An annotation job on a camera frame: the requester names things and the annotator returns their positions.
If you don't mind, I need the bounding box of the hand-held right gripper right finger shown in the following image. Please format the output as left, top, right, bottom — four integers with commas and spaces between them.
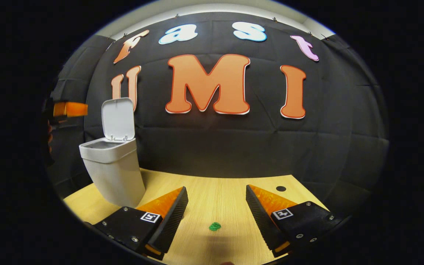
246, 184, 345, 258

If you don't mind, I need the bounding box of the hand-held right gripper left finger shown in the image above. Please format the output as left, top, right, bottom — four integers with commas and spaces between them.
93, 186, 189, 261

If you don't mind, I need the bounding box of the white desktop garbage bin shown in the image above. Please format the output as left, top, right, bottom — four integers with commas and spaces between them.
79, 97, 146, 208

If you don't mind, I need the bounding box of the wooden desktop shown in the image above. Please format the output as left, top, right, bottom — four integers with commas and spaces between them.
63, 168, 330, 265

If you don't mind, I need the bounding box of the black backdrop cloth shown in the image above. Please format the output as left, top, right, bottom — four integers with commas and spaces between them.
45, 11, 390, 218

